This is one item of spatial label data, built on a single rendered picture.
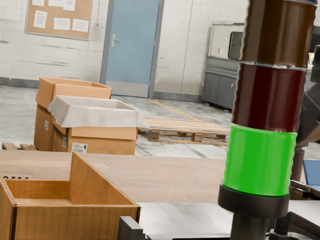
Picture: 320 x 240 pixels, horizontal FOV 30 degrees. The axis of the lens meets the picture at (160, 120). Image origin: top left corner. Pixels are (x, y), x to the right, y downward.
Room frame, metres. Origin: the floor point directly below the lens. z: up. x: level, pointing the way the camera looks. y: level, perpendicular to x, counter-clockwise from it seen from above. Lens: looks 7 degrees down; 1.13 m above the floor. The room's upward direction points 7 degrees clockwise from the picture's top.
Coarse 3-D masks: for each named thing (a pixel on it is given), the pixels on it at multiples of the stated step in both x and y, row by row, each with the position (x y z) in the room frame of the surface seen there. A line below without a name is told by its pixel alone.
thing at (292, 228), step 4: (268, 220) 0.57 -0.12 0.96; (272, 220) 0.57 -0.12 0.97; (268, 224) 0.57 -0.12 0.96; (272, 224) 0.57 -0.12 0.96; (292, 224) 0.54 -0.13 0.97; (268, 228) 0.57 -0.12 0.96; (272, 228) 0.57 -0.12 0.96; (292, 228) 0.54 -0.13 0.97; (296, 228) 0.53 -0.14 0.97; (300, 228) 0.53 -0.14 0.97; (268, 232) 0.57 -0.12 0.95; (296, 232) 0.53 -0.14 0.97; (300, 232) 0.53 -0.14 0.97; (304, 232) 0.52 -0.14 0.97; (308, 232) 0.52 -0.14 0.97; (308, 236) 0.52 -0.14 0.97; (312, 236) 0.51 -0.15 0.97; (316, 236) 0.51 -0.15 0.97
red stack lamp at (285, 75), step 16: (240, 64) 0.33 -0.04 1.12; (256, 64) 0.35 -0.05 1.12; (240, 80) 0.33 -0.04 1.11; (256, 80) 0.32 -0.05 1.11; (272, 80) 0.31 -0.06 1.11; (288, 80) 0.32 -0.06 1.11; (304, 80) 0.32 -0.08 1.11; (240, 96) 0.32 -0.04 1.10; (256, 96) 0.32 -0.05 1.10; (272, 96) 0.31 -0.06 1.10; (288, 96) 0.32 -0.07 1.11; (240, 112) 0.32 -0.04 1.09; (256, 112) 0.32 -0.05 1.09; (272, 112) 0.31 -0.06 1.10; (288, 112) 0.32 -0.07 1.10; (256, 128) 0.32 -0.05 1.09; (272, 128) 0.32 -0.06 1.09; (288, 128) 0.32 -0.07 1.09
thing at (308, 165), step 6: (306, 162) 0.66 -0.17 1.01; (312, 162) 0.67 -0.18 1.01; (318, 162) 0.67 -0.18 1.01; (306, 168) 0.66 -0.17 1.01; (312, 168) 0.66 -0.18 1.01; (318, 168) 0.67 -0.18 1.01; (306, 174) 0.66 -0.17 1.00; (312, 174) 0.66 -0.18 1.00; (318, 174) 0.66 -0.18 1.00; (306, 180) 0.65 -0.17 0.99; (312, 180) 0.65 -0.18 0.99; (318, 180) 0.66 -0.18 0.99; (312, 186) 0.65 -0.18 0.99; (318, 186) 0.65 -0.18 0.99
